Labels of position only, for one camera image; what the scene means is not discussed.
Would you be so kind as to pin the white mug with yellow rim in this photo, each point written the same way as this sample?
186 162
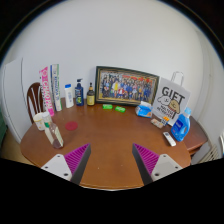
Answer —
38 121

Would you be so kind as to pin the blue detergent bottle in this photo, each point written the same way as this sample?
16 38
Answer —
180 128

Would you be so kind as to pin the white remote control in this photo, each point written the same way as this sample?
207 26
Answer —
169 139

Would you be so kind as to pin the white radiator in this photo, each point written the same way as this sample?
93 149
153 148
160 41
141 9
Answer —
210 153

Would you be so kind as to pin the framed group photo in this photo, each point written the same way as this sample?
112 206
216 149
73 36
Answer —
126 86

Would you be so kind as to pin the flat round red coaster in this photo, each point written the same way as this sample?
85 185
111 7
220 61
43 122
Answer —
71 125

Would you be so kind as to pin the white bottle with blue cap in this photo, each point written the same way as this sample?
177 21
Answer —
69 97

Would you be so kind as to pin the amber pump bottle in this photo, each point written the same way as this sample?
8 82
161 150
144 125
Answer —
90 98

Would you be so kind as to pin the white paper gift bag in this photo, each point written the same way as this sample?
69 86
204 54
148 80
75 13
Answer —
171 100

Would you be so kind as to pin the small green packet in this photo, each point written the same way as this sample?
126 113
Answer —
107 106
120 109

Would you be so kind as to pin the brown wooden chair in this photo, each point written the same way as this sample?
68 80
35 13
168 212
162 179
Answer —
33 98

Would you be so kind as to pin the small beige snack packet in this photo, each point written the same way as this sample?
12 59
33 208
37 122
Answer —
156 123

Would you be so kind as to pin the white refrigerator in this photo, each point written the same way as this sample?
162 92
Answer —
13 100

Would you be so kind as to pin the blue tissue pack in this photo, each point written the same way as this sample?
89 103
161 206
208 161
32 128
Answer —
144 110

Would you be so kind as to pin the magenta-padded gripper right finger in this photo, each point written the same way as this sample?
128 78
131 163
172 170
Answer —
165 165

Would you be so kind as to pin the dark blue pump bottle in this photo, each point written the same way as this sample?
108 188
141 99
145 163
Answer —
79 96

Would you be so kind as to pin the clear bottle with green label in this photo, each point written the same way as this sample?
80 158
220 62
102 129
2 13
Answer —
55 135

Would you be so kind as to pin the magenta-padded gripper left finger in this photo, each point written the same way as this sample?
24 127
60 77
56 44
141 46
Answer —
58 165

